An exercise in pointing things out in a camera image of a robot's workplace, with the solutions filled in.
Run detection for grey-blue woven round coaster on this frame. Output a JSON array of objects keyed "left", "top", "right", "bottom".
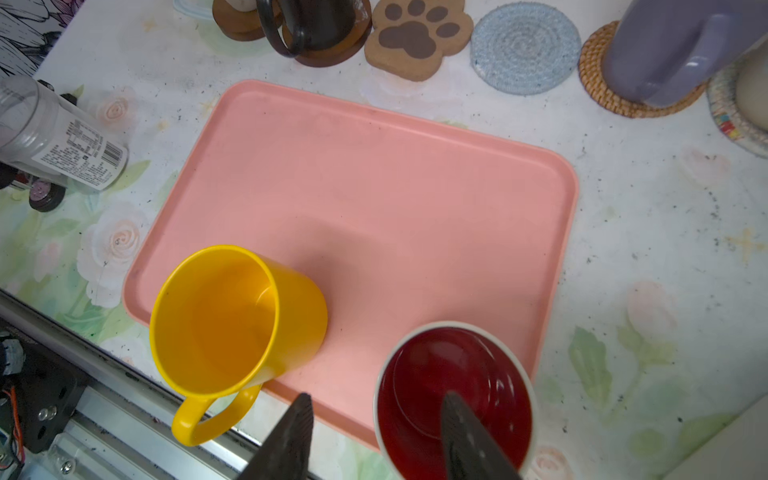
[{"left": 470, "top": 2, "right": 582, "bottom": 96}]

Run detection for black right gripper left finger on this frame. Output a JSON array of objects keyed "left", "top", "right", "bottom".
[{"left": 237, "top": 393, "right": 314, "bottom": 480}]

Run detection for plain brown wooden coaster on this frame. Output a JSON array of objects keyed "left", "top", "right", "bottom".
[{"left": 212, "top": 0, "right": 265, "bottom": 42}]

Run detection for yellow mug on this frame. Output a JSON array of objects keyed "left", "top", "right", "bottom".
[{"left": 150, "top": 245, "right": 329, "bottom": 446}]

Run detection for clear glass jar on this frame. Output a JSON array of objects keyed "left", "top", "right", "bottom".
[{"left": 1, "top": 75, "right": 129, "bottom": 191}]

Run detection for dark wooden scratched coaster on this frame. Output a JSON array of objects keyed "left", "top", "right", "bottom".
[{"left": 296, "top": 0, "right": 372, "bottom": 68}]

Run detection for white speckled mug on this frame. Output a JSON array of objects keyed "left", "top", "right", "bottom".
[
  {"left": 227, "top": 0, "right": 257, "bottom": 12},
  {"left": 735, "top": 41, "right": 768, "bottom": 130}
]

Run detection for black mug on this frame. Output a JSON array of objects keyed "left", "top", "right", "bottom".
[{"left": 256, "top": 0, "right": 356, "bottom": 58}]

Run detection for pink silicone tray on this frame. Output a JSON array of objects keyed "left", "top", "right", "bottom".
[{"left": 122, "top": 80, "right": 578, "bottom": 447}]

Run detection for purple mug white inside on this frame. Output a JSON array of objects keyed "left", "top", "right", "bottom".
[{"left": 602, "top": 0, "right": 767, "bottom": 108}]

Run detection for multicolour zigzag round coaster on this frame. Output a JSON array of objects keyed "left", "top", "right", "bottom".
[{"left": 707, "top": 59, "right": 767, "bottom": 158}]

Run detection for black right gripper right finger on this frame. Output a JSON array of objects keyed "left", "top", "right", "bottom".
[{"left": 440, "top": 391, "right": 522, "bottom": 480}]

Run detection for woven rattan round coaster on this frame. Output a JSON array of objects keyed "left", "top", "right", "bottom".
[{"left": 578, "top": 20, "right": 708, "bottom": 119}]

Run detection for cork paw print coaster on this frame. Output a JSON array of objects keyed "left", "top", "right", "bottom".
[{"left": 364, "top": 0, "right": 474, "bottom": 82}]

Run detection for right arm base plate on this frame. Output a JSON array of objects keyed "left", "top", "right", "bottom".
[{"left": 1, "top": 323, "right": 88, "bottom": 453}]

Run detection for white mug red inside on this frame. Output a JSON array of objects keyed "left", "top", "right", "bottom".
[{"left": 373, "top": 321, "right": 537, "bottom": 479}]

